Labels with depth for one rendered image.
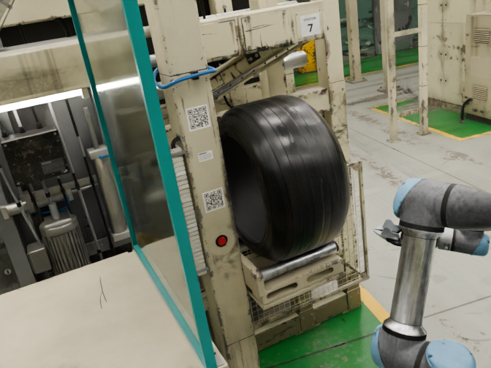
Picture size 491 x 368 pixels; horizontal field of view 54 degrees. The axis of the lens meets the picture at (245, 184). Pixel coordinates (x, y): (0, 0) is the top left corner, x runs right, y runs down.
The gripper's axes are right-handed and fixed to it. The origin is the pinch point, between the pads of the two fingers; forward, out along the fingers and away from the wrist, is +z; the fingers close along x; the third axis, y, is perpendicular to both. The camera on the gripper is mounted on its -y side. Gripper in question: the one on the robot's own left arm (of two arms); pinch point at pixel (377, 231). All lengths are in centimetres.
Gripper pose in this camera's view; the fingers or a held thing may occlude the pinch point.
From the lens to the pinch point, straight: 177.9
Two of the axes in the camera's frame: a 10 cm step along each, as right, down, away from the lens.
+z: -9.2, -1.4, 3.7
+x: -3.5, 7.0, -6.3
